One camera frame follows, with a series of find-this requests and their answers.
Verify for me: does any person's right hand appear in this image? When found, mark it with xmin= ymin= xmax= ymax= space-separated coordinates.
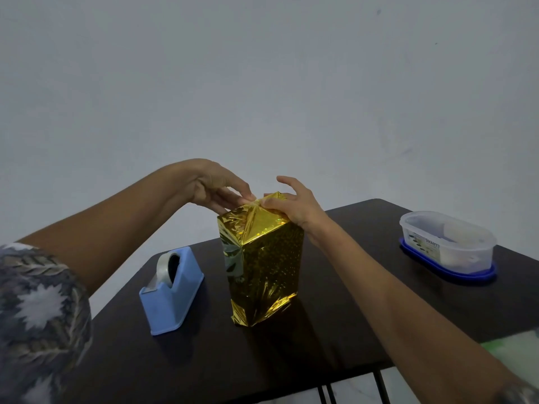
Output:
xmin=261 ymin=176 xmax=333 ymax=237

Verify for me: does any person's left hand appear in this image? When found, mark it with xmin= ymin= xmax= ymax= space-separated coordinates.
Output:
xmin=185 ymin=158 xmax=257 ymax=215

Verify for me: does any gold foil box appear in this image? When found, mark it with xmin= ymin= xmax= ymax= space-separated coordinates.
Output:
xmin=217 ymin=192 xmax=305 ymax=328

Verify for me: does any person's right forearm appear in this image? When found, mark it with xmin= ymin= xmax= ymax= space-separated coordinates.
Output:
xmin=304 ymin=212 xmax=532 ymax=404

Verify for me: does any person's left forearm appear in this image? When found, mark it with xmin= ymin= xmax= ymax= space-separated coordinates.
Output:
xmin=17 ymin=161 xmax=195 ymax=297

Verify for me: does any clear tape roll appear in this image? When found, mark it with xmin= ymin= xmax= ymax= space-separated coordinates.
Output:
xmin=155 ymin=251 xmax=182 ymax=288

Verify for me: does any blue tape dispenser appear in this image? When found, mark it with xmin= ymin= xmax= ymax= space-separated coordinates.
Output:
xmin=138 ymin=246 xmax=205 ymax=336

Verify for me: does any clear plastic container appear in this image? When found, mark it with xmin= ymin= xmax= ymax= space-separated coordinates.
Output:
xmin=399 ymin=210 xmax=498 ymax=276

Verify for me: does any blue container lid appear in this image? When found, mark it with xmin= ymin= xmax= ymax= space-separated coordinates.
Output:
xmin=399 ymin=237 xmax=497 ymax=285

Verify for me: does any patterned grey left sleeve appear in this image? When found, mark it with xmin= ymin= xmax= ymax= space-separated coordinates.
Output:
xmin=0 ymin=242 xmax=93 ymax=404

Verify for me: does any patterned grey sleeve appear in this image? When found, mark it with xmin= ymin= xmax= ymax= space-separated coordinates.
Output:
xmin=0 ymin=242 xmax=93 ymax=404
xmin=492 ymin=382 xmax=539 ymax=404

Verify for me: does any green and white sheet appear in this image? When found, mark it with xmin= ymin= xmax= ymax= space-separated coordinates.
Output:
xmin=480 ymin=327 xmax=539 ymax=377

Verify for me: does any patterned grey right sleeve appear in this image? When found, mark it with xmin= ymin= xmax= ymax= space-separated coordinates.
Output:
xmin=492 ymin=382 xmax=539 ymax=404

